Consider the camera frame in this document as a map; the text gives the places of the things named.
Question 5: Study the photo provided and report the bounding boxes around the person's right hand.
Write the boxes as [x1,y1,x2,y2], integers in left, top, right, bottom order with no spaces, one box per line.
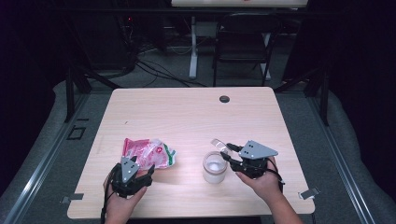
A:
[234,156,285,207]

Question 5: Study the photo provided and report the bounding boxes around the person's left hand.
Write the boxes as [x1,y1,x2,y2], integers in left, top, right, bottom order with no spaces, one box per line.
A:
[103,169,154,219]

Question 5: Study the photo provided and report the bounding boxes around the dark computer case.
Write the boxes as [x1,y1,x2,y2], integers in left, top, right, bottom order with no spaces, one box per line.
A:
[74,11,138,72]

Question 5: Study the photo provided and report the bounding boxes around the hand-held gripper cable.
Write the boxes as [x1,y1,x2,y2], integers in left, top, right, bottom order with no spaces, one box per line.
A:
[99,163,121,224]
[263,158,287,194]

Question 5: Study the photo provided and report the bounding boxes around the aluminium floor rail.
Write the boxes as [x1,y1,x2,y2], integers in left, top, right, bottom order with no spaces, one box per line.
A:
[305,92,376,224]
[2,92,91,224]

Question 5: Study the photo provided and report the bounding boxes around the right hand-held gripper cable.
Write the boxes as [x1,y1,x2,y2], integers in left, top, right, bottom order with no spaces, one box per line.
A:
[263,158,287,194]

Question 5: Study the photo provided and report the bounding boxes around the left hand-held gripper cable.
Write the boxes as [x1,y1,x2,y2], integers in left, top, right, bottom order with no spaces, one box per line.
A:
[99,163,121,224]

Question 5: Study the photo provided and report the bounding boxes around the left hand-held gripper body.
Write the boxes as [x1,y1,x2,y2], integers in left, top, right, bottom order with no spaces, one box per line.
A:
[109,156,150,199]

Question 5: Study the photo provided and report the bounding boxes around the black folding chair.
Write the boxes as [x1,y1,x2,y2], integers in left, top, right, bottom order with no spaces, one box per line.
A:
[212,12,283,88]

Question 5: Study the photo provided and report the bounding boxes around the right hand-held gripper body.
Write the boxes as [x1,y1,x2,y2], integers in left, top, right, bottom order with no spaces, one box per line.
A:
[230,139,279,180]

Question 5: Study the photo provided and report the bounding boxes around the grey tape piece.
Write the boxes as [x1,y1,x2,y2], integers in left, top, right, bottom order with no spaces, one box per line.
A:
[298,187,321,201]
[60,192,85,205]

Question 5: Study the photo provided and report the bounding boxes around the black metal stand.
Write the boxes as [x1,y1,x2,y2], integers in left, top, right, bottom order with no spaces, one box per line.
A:
[273,65,331,127]
[63,65,123,123]

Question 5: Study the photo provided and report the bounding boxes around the black floor cables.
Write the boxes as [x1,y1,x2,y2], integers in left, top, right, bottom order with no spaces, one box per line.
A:
[134,58,208,89]

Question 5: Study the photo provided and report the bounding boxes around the clear plastic jar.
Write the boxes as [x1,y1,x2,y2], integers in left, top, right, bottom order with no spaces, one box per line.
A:
[202,137,234,185]

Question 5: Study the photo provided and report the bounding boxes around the pink and white plastic bag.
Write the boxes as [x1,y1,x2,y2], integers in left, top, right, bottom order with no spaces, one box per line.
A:
[121,137,177,171]

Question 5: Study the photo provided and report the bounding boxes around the white desk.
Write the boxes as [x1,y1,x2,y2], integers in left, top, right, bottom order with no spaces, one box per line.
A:
[170,0,308,81]

